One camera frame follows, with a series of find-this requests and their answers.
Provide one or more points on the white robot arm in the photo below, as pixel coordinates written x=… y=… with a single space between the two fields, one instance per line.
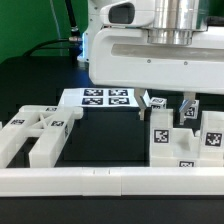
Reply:
x=175 y=23

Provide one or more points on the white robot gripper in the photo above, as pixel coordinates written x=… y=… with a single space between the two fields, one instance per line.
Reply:
x=124 y=57

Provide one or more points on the white marker base plate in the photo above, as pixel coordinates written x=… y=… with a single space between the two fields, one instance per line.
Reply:
x=98 y=97

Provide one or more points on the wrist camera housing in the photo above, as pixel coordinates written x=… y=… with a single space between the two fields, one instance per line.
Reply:
x=131 y=13

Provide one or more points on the white front obstacle wall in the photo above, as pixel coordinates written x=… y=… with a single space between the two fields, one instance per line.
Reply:
x=123 y=181

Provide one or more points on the white chair seat part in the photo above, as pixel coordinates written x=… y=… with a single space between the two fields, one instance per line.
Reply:
x=185 y=147

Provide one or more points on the small white tagged cube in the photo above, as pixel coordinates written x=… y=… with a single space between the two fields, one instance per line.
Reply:
x=158 y=103
x=192 y=111

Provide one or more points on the white chair back frame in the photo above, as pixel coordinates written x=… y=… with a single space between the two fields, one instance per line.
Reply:
x=51 y=125

